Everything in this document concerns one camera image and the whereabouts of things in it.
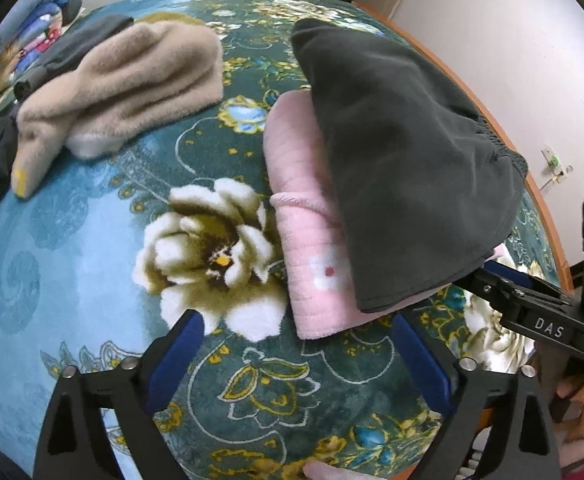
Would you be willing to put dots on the wall socket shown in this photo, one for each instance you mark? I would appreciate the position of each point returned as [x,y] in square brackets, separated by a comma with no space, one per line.
[555,170]

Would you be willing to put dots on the grey sweatpants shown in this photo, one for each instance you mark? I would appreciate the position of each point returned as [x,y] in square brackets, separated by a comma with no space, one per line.
[377,96]

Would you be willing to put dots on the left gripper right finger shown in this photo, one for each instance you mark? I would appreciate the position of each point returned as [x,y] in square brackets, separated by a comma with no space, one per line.
[521,442]

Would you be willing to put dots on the dark grey garment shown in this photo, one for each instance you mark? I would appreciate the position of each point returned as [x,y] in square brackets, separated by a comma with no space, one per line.
[60,58]

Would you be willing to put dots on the beige fluffy garment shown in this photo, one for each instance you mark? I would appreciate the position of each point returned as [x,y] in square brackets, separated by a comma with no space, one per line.
[148,75]

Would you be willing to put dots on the blue floral bed blanket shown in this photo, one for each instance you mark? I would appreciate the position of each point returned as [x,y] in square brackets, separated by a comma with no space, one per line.
[106,255]

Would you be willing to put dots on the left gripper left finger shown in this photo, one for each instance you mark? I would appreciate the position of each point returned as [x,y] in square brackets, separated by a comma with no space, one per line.
[74,444]

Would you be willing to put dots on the folded blue grey bedding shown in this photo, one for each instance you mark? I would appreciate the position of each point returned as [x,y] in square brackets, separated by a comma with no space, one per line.
[28,28]

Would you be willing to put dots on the pink fluffy sleeve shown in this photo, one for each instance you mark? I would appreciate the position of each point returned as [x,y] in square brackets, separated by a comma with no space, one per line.
[572,460]

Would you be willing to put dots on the pink fluffy garment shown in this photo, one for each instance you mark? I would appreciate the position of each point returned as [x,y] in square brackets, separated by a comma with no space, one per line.
[312,239]

